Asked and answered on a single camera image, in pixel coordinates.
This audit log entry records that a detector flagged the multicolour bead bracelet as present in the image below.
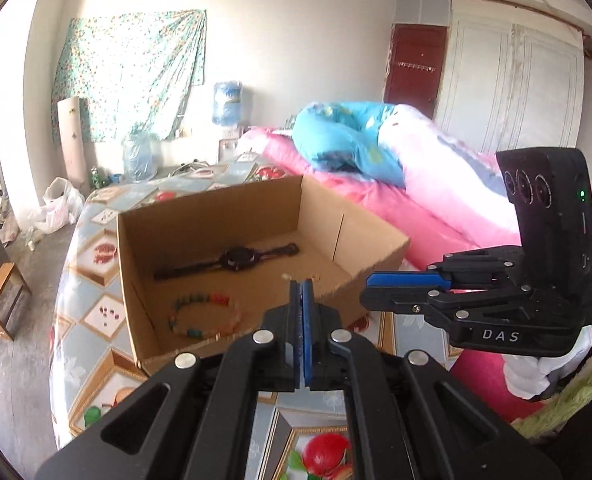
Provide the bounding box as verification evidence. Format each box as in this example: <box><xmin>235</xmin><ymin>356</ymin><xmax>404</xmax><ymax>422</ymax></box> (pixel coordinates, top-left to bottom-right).
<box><xmin>167</xmin><ymin>292</ymin><xmax>242</xmax><ymax>342</ymax></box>

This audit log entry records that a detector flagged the clear water jug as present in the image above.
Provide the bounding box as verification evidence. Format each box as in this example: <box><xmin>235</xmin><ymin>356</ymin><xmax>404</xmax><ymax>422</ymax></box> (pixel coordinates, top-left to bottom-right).
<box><xmin>122</xmin><ymin>132</ymin><xmax>157</xmax><ymax>182</ymax></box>

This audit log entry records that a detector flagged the blue water bottle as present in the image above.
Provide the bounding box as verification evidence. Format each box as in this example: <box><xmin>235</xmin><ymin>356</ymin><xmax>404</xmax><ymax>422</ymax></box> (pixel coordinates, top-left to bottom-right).
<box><xmin>211</xmin><ymin>80</ymin><xmax>244</xmax><ymax>127</ymax></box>

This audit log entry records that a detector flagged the white plastic bag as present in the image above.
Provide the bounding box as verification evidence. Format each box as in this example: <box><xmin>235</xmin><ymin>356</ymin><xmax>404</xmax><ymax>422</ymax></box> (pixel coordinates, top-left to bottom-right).
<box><xmin>28</xmin><ymin>176</ymin><xmax>84</xmax><ymax>235</ymax></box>

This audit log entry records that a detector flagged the fruit print tablecloth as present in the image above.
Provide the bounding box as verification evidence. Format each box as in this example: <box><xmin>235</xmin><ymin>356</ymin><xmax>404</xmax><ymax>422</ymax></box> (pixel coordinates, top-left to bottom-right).
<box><xmin>50</xmin><ymin>152</ymin><xmax>457</xmax><ymax>480</ymax></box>

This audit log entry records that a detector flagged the blue patterned quilt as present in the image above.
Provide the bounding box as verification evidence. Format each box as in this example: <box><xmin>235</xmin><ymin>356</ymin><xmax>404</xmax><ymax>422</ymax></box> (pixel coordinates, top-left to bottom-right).
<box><xmin>292</xmin><ymin>101</ymin><xmax>407</xmax><ymax>190</ymax></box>

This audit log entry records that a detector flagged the dark red door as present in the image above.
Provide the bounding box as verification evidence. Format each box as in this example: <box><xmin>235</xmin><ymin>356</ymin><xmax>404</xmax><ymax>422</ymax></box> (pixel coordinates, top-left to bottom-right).
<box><xmin>383</xmin><ymin>24</ymin><xmax>448</xmax><ymax>120</ymax></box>

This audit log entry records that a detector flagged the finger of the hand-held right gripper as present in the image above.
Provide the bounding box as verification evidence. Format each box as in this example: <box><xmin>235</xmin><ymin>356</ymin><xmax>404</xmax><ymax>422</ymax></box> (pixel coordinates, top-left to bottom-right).
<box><xmin>360</xmin><ymin>285</ymin><xmax>532</xmax><ymax>322</ymax></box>
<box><xmin>366</xmin><ymin>246</ymin><xmax>527</xmax><ymax>291</ymax></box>

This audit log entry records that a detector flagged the green floral cloth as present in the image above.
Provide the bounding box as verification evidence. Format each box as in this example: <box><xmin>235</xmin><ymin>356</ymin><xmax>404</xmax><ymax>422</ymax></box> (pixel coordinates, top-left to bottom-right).
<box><xmin>51</xmin><ymin>8</ymin><xmax>208</xmax><ymax>143</ymax></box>

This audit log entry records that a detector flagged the wooden stool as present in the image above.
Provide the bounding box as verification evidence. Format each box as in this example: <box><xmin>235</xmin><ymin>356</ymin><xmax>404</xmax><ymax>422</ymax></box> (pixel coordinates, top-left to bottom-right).
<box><xmin>0</xmin><ymin>261</ymin><xmax>32</xmax><ymax>342</ymax></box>

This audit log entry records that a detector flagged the brown cardboard box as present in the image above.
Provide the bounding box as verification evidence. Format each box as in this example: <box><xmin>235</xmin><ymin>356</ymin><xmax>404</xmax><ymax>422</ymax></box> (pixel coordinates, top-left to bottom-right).
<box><xmin>117</xmin><ymin>175</ymin><xmax>411</xmax><ymax>377</ymax></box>

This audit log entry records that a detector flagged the black watch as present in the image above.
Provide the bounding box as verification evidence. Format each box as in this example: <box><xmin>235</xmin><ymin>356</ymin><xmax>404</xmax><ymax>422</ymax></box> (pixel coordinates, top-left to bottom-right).
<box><xmin>153</xmin><ymin>242</ymin><xmax>301</xmax><ymax>282</ymax></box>

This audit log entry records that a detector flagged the white wardrobe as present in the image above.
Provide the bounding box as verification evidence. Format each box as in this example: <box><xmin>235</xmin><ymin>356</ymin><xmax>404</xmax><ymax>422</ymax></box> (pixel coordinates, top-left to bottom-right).
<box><xmin>435</xmin><ymin>0</ymin><xmax>589</xmax><ymax>156</ymax></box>

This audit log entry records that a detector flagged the pale cardboard roll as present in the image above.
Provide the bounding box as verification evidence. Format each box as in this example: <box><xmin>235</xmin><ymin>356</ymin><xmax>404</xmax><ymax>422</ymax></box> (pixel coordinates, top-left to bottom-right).
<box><xmin>57</xmin><ymin>96</ymin><xmax>89</xmax><ymax>196</ymax></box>

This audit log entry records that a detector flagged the green fuzzy cloth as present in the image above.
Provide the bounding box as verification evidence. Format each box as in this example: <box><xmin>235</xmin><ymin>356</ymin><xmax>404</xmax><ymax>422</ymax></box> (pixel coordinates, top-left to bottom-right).
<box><xmin>511</xmin><ymin>320</ymin><xmax>592</xmax><ymax>441</ymax></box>

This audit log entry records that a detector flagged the white water dispenser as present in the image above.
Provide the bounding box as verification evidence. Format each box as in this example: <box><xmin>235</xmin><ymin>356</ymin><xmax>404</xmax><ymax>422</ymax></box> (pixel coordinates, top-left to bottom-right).
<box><xmin>218</xmin><ymin>125</ymin><xmax>242</xmax><ymax>163</ymax></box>

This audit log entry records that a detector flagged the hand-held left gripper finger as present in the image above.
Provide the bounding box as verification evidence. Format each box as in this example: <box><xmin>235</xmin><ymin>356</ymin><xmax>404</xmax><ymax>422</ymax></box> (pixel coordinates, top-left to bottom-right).
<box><xmin>301</xmin><ymin>279</ymin><xmax>562</xmax><ymax>480</ymax></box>
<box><xmin>35</xmin><ymin>280</ymin><xmax>302</xmax><ymax>480</ymax></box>

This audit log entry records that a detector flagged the hot pink blanket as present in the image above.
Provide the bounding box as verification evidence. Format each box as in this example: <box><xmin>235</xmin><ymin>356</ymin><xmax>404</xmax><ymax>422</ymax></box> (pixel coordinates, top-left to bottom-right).
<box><xmin>238</xmin><ymin>127</ymin><xmax>592</xmax><ymax>423</ymax></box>

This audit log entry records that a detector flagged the pale pink quilt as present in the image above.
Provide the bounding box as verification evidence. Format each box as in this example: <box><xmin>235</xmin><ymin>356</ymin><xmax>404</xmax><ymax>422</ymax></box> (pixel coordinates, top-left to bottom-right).
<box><xmin>378</xmin><ymin>105</ymin><xmax>527</xmax><ymax>248</ymax></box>

